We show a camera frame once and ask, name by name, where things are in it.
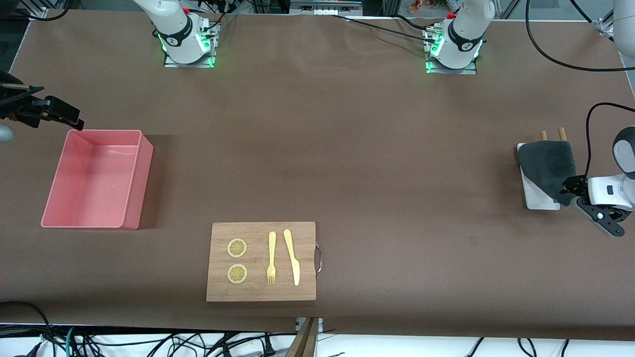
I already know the yellow plastic knife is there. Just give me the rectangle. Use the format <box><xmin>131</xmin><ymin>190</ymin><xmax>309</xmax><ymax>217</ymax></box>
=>
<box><xmin>283</xmin><ymin>229</ymin><xmax>301</xmax><ymax>287</ymax></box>

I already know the wooden cutting board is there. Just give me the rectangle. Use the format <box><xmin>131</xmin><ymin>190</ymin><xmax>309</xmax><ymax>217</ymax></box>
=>
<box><xmin>206</xmin><ymin>222</ymin><xmax>323</xmax><ymax>302</ymax></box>

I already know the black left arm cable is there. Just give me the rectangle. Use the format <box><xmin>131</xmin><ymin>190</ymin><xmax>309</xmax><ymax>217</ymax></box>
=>
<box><xmin>525</xmin><ymin>0</ymin><xmax>635</xmax><ymax>179</ymax></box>

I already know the short black table cable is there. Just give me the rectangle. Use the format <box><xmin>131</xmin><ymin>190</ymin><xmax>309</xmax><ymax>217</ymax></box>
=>
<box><xmin>394</xmin><ymin>14</ymin><xmax>433</xmax><ymax>29</ymax></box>

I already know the white rectangular tray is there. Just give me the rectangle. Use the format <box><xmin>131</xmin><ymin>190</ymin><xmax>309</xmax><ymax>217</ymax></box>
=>
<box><xmin>516</xmin><ymin>143</ymin><xmax>561</xmax><ymax>211</ymax></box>

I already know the black base cable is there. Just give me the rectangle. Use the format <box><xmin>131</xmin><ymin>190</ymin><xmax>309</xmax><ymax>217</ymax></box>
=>
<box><xmin>191</xmin><ymin>0</ymin><xmax>239</xmax><ymax>31</ymax></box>

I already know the long black table cable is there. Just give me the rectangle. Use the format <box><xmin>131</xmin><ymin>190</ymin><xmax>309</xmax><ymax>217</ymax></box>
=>
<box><xmin>331</xmin><ymin>14</ymin><xmax>438</xmax><ymax>43</ymax></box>

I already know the wooden post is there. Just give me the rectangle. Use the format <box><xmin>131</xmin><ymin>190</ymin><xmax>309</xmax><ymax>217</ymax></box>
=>
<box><xmin>285</xmin><ymin>317</ymin><xmax>319</xmax><ymax>357</ymax></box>

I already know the pink plastic bin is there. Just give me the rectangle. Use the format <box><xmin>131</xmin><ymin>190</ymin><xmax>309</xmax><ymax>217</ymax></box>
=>
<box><xmin>41</xmin><ymin>129</ymin><xmax>154</xmax><ymax>231</ymax></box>

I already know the yellow plastic fork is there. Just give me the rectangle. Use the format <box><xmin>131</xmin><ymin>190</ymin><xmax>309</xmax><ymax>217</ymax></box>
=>
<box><xmin>266</xmin><ymin>232</ymin><xmax>277</xmax><ymax>285</ymax></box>

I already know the grey cloth with pink side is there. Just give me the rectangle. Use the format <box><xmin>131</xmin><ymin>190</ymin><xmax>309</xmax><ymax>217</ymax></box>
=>
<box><xmin>518</xmin><ymin>141</ymin><xmax>578</xmax><ymax>207</ymax></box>

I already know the black looped floor cable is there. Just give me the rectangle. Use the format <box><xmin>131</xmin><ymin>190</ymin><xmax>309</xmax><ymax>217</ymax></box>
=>
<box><xmin>0</xmin><ymin>301</ymin><xmax>53</xmax><ymax>357</ymax></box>

